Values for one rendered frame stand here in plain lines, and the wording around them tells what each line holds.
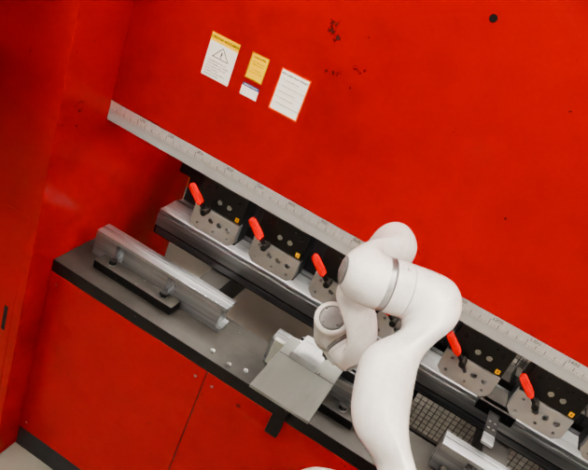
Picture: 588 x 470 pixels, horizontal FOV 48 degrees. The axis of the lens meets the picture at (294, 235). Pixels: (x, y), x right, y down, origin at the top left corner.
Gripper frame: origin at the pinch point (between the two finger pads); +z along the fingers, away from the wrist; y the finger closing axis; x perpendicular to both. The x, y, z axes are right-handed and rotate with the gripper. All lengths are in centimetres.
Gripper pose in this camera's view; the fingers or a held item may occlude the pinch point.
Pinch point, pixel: (329, 353)
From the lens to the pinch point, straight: 186.1
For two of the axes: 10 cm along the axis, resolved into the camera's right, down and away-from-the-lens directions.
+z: 0.2, 4.3, 9.0
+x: -8.4, 4.9, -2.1
